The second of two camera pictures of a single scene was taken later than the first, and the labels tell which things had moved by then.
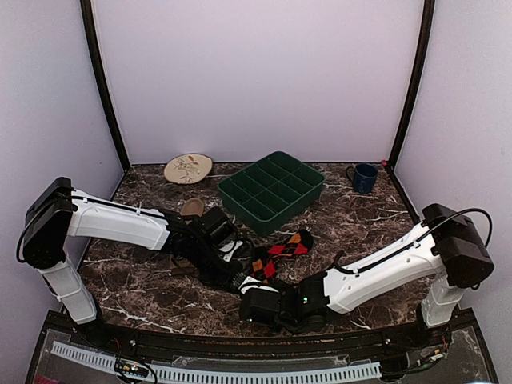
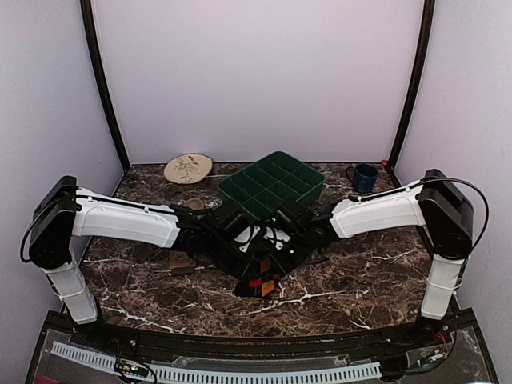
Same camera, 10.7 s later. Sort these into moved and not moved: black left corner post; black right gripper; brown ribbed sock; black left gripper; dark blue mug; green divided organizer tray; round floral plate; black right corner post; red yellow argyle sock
Moved: black right gripper; black left gripper; red yellow argyle sock
Not moved: green divided organizer tray; dark blue mug; black left corner post; brown ribbed sock; round floral plate; black right corner post
